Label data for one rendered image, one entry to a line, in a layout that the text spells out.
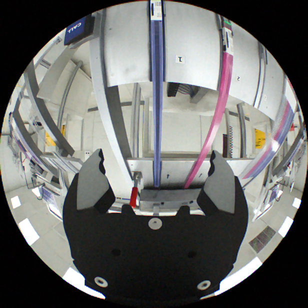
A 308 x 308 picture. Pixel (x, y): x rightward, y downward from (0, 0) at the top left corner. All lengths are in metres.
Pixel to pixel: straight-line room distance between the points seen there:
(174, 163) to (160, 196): 0.15
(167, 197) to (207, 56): 0.40
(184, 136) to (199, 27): 1.96
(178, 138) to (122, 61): 1.91
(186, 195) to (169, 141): 1.65
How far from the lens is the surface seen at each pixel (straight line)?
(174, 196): 0.38
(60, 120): 0.98
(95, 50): 0.18
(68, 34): 0.20
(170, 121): 2.03
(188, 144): 2.04
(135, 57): 0.16
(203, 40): 0.19
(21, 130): 0.87
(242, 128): 0.80
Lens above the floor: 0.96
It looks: 5 degrees up
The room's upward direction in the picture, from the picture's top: 179 degrees counter-clockwise
